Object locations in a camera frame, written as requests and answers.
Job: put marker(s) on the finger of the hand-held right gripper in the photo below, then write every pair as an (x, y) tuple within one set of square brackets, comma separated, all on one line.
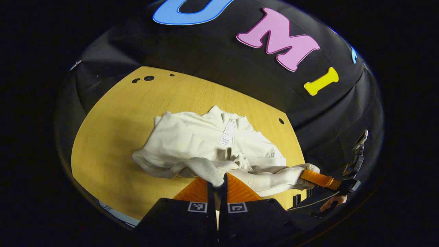
[(320, 180)]

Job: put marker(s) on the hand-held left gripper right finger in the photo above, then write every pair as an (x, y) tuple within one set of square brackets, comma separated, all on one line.
[(223, 192)]

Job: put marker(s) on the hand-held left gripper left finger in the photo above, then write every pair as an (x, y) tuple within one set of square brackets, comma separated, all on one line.
[(210, 193)]

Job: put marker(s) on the white long-sleeved garment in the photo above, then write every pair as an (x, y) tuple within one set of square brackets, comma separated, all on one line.
[(192, 144)]

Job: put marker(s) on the white paper hang tag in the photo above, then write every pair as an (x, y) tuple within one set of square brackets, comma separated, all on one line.
[(228, 133)]

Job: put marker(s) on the black backdrop cloth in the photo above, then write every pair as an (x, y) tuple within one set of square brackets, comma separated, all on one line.
[(212, 61)]

